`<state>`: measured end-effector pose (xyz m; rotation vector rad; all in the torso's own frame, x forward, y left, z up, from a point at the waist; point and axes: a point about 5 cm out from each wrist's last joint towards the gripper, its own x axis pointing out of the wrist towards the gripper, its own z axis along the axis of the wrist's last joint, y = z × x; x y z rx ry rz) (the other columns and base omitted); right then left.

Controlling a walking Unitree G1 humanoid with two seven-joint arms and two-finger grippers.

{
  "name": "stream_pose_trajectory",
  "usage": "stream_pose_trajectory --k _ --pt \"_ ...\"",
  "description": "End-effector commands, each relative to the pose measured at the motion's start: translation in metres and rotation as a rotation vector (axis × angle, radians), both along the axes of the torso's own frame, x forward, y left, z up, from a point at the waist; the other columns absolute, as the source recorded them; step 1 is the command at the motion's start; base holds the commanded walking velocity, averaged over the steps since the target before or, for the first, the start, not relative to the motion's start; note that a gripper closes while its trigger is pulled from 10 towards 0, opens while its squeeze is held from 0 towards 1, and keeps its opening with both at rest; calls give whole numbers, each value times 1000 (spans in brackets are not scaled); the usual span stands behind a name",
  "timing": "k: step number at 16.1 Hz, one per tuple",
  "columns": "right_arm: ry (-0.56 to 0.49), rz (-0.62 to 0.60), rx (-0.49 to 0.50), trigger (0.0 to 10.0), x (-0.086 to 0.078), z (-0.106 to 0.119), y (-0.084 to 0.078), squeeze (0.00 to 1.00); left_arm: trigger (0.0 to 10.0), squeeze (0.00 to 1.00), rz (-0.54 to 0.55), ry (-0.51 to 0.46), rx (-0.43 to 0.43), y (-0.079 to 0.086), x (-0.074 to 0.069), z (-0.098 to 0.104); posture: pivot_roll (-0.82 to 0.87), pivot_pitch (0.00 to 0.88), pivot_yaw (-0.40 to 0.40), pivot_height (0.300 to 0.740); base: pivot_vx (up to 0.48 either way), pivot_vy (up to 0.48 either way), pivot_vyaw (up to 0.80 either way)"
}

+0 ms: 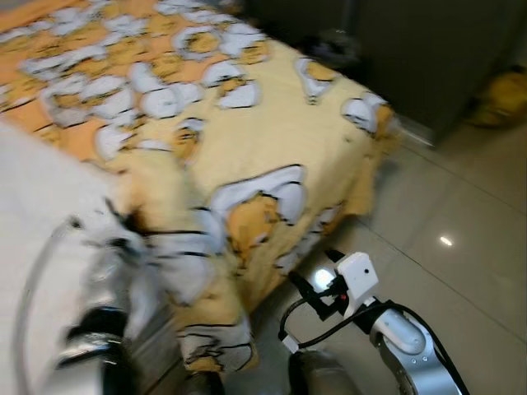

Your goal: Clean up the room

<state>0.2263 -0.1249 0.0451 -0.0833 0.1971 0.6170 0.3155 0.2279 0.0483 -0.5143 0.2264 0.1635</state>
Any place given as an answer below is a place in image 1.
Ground dark wardrobe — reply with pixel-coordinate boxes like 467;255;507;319
247;0;527;142

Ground grey robot legs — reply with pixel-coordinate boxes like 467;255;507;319
181;350;363;395

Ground black bin with clear bag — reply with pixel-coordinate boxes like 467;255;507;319
317;29;363;72

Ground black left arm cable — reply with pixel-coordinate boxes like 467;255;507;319
12;216;83;395

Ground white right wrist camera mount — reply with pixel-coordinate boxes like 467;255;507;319
333;252;380;318

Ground yellow egg cartoon blanket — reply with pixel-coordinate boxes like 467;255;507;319
0;0;398;376

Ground white quilted mattress cover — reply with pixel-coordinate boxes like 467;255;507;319
0;123;124;395

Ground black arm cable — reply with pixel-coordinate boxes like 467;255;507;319
12;216;83;395
278;298;469;395

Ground yellow bag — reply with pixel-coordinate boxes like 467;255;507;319
473;70;527;129

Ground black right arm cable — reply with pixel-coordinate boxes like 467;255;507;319
278;298;469;395

